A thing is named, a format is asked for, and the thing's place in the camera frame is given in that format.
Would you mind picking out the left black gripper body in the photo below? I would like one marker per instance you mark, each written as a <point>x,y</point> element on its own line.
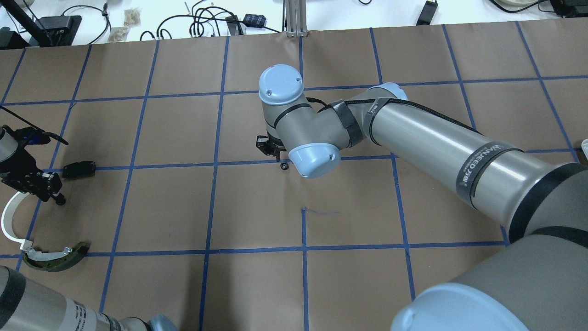
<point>21,166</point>

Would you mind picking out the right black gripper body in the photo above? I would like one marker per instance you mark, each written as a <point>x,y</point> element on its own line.
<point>263,144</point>

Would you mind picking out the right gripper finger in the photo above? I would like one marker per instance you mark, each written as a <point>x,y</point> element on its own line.
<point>263,143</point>

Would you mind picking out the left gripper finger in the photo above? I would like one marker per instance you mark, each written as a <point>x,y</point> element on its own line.
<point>50,188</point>

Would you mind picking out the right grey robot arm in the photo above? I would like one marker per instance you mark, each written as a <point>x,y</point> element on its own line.
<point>537,283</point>

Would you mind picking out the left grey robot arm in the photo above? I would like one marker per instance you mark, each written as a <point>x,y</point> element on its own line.
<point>25,304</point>

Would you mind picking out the silver metal tray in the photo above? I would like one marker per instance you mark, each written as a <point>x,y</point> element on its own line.
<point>584,147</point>

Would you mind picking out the small black plastic part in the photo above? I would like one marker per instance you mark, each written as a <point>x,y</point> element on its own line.
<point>79,169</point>

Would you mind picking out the olive green brake shoe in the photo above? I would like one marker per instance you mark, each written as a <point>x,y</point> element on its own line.
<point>56,261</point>

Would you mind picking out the small blue checkered device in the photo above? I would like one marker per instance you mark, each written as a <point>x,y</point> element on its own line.
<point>254,20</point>

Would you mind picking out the black power adapter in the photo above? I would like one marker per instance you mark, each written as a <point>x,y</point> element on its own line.
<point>427,13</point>

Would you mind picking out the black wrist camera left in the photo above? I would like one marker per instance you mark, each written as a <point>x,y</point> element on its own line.
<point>33,136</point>

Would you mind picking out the aluminium frame post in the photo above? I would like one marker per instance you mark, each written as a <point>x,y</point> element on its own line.
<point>295,18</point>

